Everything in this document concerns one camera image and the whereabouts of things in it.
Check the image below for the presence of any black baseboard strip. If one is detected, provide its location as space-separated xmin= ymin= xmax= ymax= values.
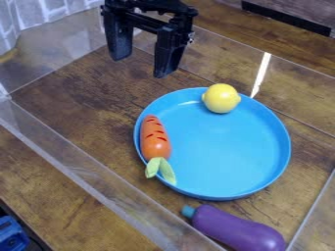
xmin=240 ymin=0 xmax=331 ymax=37

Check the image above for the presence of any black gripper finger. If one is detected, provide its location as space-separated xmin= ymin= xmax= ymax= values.
xmin=154 ymin=26 xmax=194 ymax=78
xmin=102 ymin=11 xmax=134 ymax=61

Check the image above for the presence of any purple toy eggplant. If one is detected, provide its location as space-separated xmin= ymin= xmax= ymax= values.
xmin=182 ymin=205 xmax=286 ymax=251

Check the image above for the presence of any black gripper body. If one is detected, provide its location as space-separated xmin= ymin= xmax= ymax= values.
xmin=100 ymin=0 xmax=198 ymax=34

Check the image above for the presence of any white curtain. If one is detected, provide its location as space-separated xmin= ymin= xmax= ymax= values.
xmin=0 ymin=0 xmax=103 ymax=56

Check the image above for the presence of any clear acrylic enclosure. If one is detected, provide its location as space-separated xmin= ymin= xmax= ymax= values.
xmin=0 ymin=0 xmax=335 ymax=251

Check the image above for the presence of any blue object at corner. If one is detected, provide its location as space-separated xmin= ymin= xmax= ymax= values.
xmin=0 ymin=216 xmax=31 ymax=251

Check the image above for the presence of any blue round tray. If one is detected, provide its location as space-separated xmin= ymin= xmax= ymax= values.
xmin=138 ymin=87 xmax=291 ymax=201

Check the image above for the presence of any yellow toy lemon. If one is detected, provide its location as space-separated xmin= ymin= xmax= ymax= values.
xmin=202 ymin=83 xmax=240 ymax=114

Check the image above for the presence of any orange toy carrot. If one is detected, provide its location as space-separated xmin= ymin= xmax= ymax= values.
xmin=140 ymin=115 xmax=176 ymax=185

